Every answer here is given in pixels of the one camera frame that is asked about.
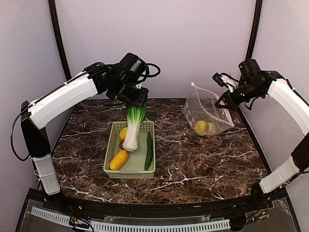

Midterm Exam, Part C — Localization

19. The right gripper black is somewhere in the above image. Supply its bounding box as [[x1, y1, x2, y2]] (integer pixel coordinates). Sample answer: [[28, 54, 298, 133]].
[[215, 81, 264, 111]]

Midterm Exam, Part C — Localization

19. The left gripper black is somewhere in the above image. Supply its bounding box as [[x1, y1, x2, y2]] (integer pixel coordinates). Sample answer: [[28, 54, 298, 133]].
[[111, 77, 150, 107]]

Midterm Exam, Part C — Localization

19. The green white bok choy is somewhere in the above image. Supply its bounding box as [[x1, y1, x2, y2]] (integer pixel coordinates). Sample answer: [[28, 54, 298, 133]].
[[123, 104, 147, 151]]

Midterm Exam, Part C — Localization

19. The clear zip top bag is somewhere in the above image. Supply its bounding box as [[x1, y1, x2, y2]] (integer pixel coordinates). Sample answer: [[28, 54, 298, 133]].
[[183, 82, 235, 137]]

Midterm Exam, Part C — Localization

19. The yellow green mango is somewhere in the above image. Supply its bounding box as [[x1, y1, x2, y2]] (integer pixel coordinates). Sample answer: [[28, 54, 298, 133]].
[[194, 120, 209, 134]]

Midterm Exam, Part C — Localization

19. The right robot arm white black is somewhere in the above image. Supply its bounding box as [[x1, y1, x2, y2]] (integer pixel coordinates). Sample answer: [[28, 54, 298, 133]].
[[212, 59, 309, 210]]

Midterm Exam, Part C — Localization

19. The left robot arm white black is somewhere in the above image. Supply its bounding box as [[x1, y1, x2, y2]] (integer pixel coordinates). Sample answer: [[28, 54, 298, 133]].
[[17, 53, 161, 211]]

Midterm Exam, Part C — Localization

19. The yellow lemon top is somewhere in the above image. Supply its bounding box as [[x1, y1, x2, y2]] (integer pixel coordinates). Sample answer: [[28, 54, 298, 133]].
[[119, 127, 128, 141]]

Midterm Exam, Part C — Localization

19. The brown potato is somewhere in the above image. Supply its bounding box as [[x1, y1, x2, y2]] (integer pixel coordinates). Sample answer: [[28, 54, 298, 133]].
[[119, 140, 124, 150]]

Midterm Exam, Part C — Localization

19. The dark green cucumber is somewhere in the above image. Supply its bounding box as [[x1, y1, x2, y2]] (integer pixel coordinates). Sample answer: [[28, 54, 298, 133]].
[[144, 132, 153, 171]]

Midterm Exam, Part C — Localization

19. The beige plastic basket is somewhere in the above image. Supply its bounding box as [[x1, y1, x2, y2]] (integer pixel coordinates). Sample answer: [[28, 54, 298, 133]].
[[103, 120, 156, 179]]

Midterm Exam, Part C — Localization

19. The right clear acrylic plate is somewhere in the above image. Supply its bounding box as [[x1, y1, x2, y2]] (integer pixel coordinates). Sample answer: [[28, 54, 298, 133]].
[[242, 198, 297, 232]]

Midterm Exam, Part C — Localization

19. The clear acrylic plate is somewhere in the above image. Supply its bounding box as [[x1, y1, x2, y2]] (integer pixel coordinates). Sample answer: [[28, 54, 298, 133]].
[[15, 200, 72, 232], [242, 198, 297, 232]]

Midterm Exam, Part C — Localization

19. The left clear acrylic plate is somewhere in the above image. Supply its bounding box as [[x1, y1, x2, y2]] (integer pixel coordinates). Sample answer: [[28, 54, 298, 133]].
[[15, 200, 72, 232]]

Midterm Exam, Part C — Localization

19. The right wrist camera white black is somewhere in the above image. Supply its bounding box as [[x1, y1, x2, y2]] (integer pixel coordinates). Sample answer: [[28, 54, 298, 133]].
[[212, 73, 239, 92]]

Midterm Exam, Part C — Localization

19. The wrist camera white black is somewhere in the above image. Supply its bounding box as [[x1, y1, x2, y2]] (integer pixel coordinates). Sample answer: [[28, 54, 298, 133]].
[[212, 73, 239, 92], [119, 53, 161, 85]]

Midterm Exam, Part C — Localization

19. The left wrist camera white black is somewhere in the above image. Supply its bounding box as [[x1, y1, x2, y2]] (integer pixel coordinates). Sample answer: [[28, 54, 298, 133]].
[[119, 53, 161, 85]]

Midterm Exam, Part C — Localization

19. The right black frame post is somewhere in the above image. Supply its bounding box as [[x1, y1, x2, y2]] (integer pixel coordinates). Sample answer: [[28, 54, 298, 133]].
[[245, 0, 263, 59]]

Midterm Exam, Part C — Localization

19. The black curved front rail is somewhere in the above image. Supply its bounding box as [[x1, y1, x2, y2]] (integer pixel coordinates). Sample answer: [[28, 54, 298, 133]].
[[26, 188, 288, 218]]

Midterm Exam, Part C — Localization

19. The white slotted cable duct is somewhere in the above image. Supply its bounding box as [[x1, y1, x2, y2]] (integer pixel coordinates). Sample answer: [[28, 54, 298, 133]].
[[31, 207, 231, 232]]

